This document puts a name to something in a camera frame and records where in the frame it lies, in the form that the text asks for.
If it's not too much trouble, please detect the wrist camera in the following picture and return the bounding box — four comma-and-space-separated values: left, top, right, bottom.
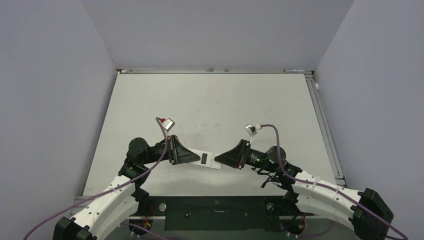
244, 123, 262, 137
160, 118, 176, 132

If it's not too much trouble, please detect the purple cable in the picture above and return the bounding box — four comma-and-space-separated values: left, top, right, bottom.
23, 117, 170, 240
259, 124, 409, 240

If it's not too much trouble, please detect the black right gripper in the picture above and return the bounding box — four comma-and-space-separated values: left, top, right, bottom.
215, 139, 277, 173

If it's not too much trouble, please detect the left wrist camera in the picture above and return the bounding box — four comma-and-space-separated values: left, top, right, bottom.
160, 118, 176, 132

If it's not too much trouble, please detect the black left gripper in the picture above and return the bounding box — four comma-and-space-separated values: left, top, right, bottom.
141, 134, 200, 165

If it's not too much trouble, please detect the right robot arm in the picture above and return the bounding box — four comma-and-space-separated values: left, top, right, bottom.
214, 139, 394, 240

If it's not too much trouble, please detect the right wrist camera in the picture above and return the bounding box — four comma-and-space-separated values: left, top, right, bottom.
244, 123, 262, 137

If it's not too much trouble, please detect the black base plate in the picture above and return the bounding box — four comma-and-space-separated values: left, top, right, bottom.
130, 196, 304, 232

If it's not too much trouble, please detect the white remote control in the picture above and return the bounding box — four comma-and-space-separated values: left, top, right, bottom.
189, 148, 223, 170

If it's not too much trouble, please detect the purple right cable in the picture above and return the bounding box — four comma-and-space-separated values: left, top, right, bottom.
259, 124, 409, 240

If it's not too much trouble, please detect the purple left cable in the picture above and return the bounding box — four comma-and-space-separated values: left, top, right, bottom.
23, 117, 170, 240

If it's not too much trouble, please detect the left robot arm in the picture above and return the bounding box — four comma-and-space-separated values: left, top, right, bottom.
52, 135, 202, 240

